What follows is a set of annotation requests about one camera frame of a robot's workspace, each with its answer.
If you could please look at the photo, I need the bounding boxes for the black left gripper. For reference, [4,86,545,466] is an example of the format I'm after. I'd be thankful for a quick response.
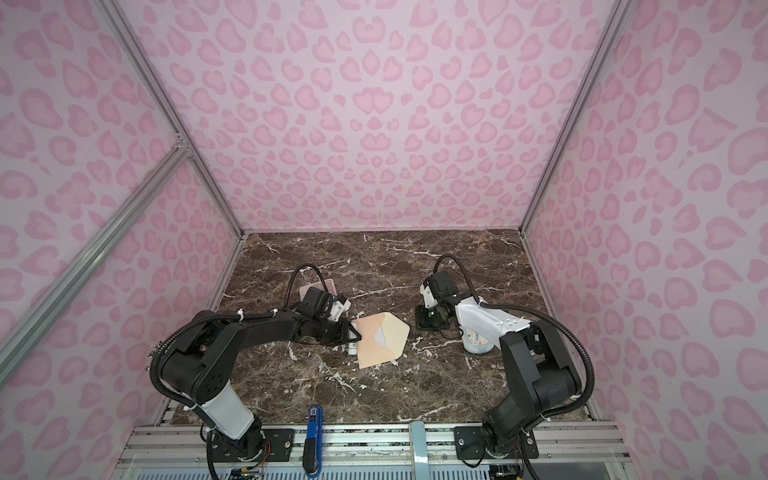
[314,317,364,346]

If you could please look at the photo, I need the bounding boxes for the peach pink envelope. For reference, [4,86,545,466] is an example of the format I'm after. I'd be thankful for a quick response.
[352,312,410,369]

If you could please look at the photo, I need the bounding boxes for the white letter paper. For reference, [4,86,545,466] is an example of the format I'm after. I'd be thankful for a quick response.
[375,328,387,348]

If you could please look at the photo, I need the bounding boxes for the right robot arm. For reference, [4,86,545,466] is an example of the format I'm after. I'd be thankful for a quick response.
[415,255,596,469]

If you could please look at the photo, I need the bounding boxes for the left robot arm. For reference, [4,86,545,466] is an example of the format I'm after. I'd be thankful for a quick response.
[148,263,362,458]

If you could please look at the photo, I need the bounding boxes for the pink desk calculator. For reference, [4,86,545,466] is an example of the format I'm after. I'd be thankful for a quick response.
[298,281,338,301]

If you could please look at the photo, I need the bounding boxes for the white round clock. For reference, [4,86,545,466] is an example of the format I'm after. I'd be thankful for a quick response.
[462,330,495,355]

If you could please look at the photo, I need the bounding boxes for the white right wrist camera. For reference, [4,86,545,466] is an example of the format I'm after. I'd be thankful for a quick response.
[419,283,438,309]

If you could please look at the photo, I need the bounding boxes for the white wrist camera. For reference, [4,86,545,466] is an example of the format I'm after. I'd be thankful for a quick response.
[329,296,351,322]
[419,283,438,309]

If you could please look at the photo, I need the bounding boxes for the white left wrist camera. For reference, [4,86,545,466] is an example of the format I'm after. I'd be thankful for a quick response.
[329,296,351,322]

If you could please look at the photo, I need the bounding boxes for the blue black tool on rail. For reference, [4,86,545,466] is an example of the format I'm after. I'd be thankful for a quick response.
[302,405,323,479]

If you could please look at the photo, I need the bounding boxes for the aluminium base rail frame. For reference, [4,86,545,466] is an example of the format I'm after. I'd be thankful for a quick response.
[111,421,638,479]

